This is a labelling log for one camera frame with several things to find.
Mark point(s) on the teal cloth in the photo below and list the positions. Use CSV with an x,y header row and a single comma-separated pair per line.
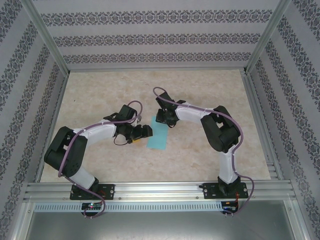
x,y
158,138

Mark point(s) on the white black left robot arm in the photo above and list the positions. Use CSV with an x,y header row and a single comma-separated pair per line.
x,y
105,130

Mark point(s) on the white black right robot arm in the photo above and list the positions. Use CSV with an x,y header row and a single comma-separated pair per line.
x,y
190,116

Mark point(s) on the left circuit board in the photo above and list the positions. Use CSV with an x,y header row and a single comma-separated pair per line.
x,y
91,206

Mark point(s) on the circuit board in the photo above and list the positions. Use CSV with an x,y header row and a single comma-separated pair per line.
x,y
91,206
228,205

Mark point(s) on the right circuit board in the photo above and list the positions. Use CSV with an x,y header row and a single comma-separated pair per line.
x,y
228,205

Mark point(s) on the aluminium frame crossbar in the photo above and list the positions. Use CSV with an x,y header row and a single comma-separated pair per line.
x,y
155,69

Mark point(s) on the aluminium mounting rail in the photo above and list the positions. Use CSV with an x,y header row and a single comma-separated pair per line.
x,y
160,190

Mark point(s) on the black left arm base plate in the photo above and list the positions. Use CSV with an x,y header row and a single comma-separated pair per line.
x,y
108,191

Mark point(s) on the aluminium side rail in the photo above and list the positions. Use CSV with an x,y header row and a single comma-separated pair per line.
x,y
261,125
56,112

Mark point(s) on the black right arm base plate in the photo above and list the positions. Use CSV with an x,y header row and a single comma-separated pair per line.
x,y
208,191

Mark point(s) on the aluminium frame post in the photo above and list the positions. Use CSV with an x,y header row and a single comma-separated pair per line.
x,y
266,37
48,37

